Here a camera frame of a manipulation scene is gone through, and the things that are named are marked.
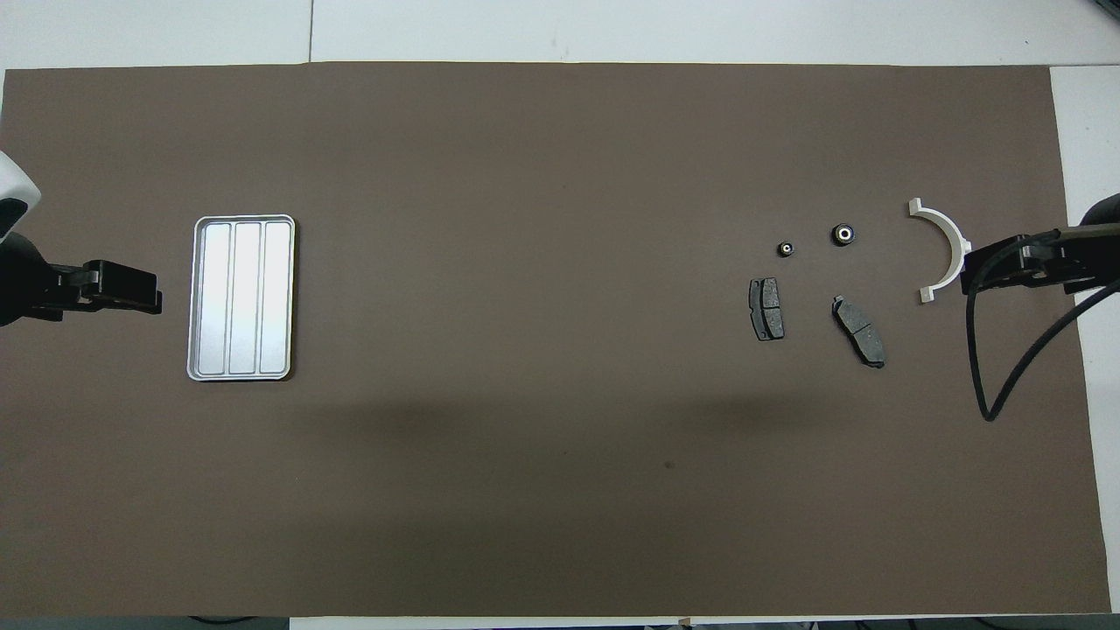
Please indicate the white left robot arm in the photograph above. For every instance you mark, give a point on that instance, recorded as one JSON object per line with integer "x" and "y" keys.
{"x": 22, "y": 280}

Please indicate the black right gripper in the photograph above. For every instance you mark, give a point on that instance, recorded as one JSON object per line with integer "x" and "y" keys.
{"x": 1037, "y": 262}

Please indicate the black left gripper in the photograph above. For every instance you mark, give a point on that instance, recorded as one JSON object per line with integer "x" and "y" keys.
{"x": 109, "y": 282}

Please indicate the silver metal tray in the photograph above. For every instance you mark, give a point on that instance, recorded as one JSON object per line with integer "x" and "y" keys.
{"x": 241, "y": 297}

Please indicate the large black bearing gear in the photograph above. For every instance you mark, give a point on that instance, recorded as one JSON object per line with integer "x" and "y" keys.
{"x": 843, "y": 234}

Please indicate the dark grey brake pad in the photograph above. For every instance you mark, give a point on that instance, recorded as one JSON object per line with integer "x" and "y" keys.
{"x": 766, "y": 308}
{"x": 859, "y": 332}

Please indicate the brown table mat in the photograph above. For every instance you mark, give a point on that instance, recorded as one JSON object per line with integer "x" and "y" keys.
{"x": 560, "y": 175}

